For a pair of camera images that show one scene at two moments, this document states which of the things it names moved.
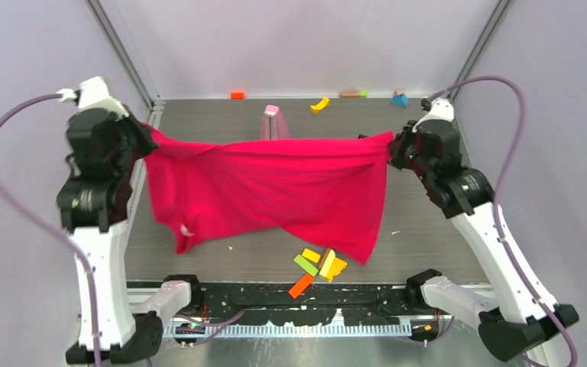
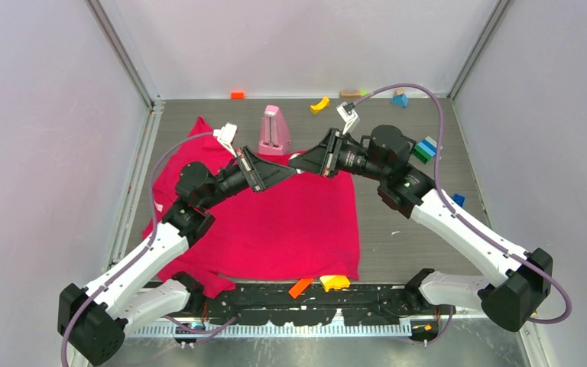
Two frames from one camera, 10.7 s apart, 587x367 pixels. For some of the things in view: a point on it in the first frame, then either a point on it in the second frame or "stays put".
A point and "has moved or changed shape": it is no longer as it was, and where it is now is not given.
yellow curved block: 321,105 stays put
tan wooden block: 347,95 stays put
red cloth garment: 329,187 has moved or changed shape
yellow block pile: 329,265 to 335,281
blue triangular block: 400,100 stays put
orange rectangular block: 300,286 stays put
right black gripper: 397,146 to 323,158
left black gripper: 147,144 to 263,173
